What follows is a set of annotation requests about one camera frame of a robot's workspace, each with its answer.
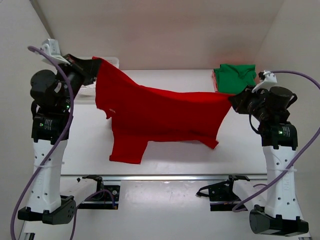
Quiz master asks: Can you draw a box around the red t-shirt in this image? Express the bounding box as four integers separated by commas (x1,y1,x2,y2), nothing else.
95,60,231,164

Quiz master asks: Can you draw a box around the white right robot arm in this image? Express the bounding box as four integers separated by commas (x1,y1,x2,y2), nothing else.
229,86,309,237

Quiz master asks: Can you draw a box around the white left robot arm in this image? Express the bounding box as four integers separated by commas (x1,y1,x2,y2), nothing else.
17,54,102,225

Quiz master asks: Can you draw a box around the green folded t-shirt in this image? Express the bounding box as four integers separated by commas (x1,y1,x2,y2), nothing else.
213,63,257,95

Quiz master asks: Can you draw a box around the white plastic basket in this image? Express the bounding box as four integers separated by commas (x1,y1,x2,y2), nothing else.
75,56,120,105

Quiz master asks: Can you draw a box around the pink folded t-shirt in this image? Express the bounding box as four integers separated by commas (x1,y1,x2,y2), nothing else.
211,70,218,92

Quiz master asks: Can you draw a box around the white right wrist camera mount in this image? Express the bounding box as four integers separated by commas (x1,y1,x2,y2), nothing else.
251,70,278,93

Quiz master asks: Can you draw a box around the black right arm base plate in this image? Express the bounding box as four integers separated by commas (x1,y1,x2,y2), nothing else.
195,175,250,212

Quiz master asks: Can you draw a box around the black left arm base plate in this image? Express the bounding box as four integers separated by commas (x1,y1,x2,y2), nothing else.
77,174,121,210

